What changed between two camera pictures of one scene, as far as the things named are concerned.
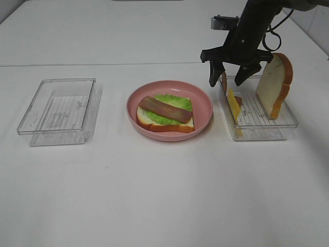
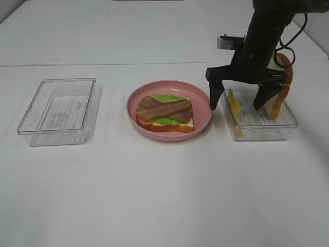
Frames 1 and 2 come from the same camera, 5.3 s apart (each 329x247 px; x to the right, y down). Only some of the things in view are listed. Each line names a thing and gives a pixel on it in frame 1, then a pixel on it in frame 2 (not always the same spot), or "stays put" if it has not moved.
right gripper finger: (245, 71) -> (267, 91)
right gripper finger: (216, 69) -> (217, 89)
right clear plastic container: (256, 123) stays put
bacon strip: (153, 105) stays put
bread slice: (145, 123) stays put
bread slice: (274, 86) stays put
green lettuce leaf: (184, 103) stays put
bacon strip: (239, 99) -> (162, 109)
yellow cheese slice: (236, 110) stays put
